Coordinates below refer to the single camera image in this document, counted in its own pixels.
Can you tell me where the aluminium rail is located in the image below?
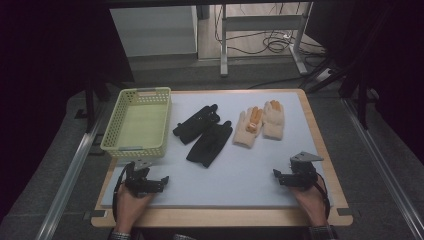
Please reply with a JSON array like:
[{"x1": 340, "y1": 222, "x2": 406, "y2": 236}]
[
  {"x1": 34, "y1": 109, "x2": 108, "y2": 240},
  {"x1": 342, "y1": 98, "x2": 424, "y2": 240}
]

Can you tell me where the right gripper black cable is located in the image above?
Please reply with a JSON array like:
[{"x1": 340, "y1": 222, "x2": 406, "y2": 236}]
[{"x1": 313, "y1": 173, "x2": 332, "y2": 219}]

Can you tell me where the person's right hand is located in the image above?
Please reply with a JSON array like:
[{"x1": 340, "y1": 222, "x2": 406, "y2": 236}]
[{"x1": 289, "y1": 175, "x2": 330, "y2": 228}]

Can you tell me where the grey table corner bracket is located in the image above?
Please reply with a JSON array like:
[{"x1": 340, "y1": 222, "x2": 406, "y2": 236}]
[
  {"x1": 336, "y1": 206, "x2": 362, "y2": 217},
  {"x1": 82, "y1": 209, "x2": 108, "y2": 221}
]

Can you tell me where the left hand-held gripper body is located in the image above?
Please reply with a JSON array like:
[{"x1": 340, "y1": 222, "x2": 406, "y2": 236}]
[{"x1": 125, "y1": 159, "x2": 161, "y2": 198}]

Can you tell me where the tangle of black floor cables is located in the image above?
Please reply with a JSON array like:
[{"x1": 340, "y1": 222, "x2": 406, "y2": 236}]
[{"x1": 214, "y1": 3, "x2": 327, "y2": 57}]

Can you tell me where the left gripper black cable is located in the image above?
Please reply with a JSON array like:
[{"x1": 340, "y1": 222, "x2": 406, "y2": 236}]
[{"x1": 112, "y1": 164, "x2": 130, "y2": 222}]

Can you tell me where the white foam mat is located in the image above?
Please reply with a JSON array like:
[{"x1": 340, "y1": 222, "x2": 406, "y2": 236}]
[{"x1": 100, "y1": 91, "x2": 335, "y2": 210}]

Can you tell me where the person's left hand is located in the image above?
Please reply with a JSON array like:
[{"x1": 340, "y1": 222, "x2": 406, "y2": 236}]
[{"x1": 114, "y1": 183, "x2": 155, "y2": 234}]

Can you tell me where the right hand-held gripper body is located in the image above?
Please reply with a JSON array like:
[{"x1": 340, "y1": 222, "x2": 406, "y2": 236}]
[{"x1": 288, "y1": 151, "x2": 325, "y2": 190}]

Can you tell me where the dark metal stand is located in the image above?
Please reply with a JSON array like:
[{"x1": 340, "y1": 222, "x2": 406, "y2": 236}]
[
  {"x1": 339, "y1": 64, "x2": 372, "y2": 131},
  {"x1": 83, "y1": 77, "x2": 112, "y2": 134}
]

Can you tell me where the black glove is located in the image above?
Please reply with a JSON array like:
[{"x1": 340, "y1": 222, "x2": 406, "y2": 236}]
[
  {"x1": 172, "y1": 103, "x2": 221, "y2": 146},
  {"x1": 185, "y1": 120, "x2": 234, "y2": 169}
]

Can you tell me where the beige knitted glove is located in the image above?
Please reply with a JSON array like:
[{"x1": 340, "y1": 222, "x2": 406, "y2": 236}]
[{"x1": 261, "y1": 99, "x2": 286, "y2": 141}]

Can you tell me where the white cabinet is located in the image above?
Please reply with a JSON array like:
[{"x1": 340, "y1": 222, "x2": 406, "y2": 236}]
[{"x1": 109, "y1": 4, "x2": 199, "y2": 58}]

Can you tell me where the grey metal desk frame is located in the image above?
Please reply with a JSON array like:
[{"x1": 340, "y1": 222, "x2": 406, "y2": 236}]
[{"x1": 219, "y1": 2, "x2": 314, "y2": 78}]

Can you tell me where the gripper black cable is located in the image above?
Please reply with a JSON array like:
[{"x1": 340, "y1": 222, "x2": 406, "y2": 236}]
[
  {"x1": 313, "y1": 173, "x2": 332, "y2": 219},
  {"x1": 112, "y1": 164, "x2": 130, "y2": 222}
]

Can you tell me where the beige glove with orange tag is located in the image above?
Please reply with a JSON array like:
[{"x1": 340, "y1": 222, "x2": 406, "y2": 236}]
[{"x1": 232, "y1": 105, "x2": 264, "y2": 150}]

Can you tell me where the pale green plastic basket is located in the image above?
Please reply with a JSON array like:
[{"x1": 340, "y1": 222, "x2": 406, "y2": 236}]
[{"x1": 99, "y1": 86, "x2": 173, "y2": 160}]

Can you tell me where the black floor cable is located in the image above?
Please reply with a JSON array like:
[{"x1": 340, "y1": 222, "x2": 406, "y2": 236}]
[{"x1": 247, "y1": 75, "x2": 312, "y2": 90}]

